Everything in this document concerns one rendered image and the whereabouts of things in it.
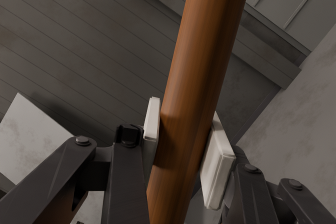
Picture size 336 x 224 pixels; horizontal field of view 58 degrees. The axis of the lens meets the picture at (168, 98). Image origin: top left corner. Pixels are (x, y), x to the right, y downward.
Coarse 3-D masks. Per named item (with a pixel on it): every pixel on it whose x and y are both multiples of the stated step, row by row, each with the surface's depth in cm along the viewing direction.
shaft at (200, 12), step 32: (192, 0) 15; (224, 0) 14; (192, 32) 15; (224, 32) 15; (192, 64) 15; (224, 64) 16; (192, 96) 16; (160, 128) 17; (192, 128) 16; (160, 160) 17; (192, 160) 17; (160, 192) 17
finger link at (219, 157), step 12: (216, 120) 18; (216, 132) 16; (216, 144) 15; (228, 144) 15; (204, 156) 17; (216, 156) 14; (228, 156) 14; (204, 168) 16; (216, 168) 14; (228, 168) 14; (204, 180) 16; (216, 180) 14; (204, 192) 15; (216, 192) 14; (204, 204) 15; (216, 204) 14
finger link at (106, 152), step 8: (96, 152) 13; (104, 152) 13; (96, 160) 12; (104, 160) 12; (88, 168) 12; (96, 168) 12; (104, 168) 12; (80, 176) 12; (88, 176) 12; (96, 176) 12; (104, 176) 13; (80, 184) 12; (88, 184) 12; (96, 184) 13; (104, 184) 13
